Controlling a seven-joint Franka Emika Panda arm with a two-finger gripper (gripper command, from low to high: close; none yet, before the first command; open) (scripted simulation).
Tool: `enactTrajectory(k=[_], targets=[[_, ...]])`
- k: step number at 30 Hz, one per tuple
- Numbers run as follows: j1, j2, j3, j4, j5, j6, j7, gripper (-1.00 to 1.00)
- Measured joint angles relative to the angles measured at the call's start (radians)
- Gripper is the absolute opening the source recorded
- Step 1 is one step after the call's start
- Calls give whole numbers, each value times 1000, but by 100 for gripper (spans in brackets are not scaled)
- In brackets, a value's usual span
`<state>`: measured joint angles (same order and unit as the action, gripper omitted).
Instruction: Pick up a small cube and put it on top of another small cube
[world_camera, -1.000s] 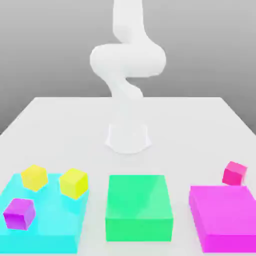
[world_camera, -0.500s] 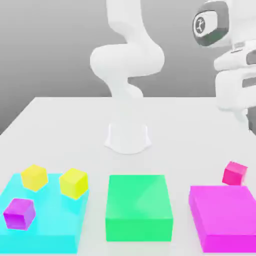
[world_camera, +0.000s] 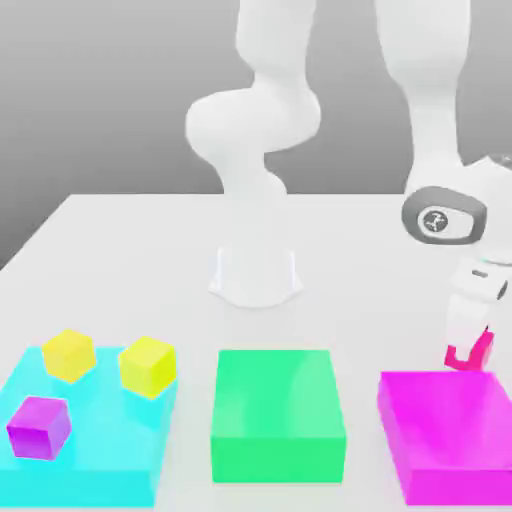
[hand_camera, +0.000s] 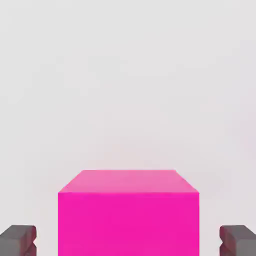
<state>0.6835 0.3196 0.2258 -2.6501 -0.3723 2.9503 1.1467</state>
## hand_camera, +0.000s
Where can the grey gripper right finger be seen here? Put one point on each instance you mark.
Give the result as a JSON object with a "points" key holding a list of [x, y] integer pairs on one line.
{"points": [[240, 239]]}

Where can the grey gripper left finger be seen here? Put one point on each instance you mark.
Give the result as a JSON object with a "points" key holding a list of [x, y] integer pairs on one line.
{"points": [[16, 239]]}

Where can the small pink cube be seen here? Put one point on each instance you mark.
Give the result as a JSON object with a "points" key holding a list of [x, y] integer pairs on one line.
{"points": [[128, 220]]}

